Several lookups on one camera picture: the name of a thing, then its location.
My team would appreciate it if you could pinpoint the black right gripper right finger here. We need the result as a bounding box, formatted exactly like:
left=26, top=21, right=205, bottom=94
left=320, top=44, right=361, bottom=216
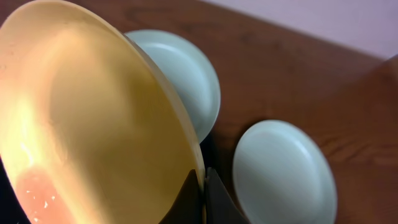
left=205, top=167, right=249, bottom=224

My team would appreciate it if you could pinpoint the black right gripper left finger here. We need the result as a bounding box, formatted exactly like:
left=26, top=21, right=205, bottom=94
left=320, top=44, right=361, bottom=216
left=159, top=169, right=203, bottom=224

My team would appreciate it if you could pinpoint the yellow plate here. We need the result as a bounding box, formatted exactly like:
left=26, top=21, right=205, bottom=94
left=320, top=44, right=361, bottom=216
left=1, top=1, right=205, bottom=223

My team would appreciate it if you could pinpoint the pale green plate red streak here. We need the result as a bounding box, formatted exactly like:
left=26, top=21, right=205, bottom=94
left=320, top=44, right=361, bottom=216
left=124, top=29, right=221, bottom=144

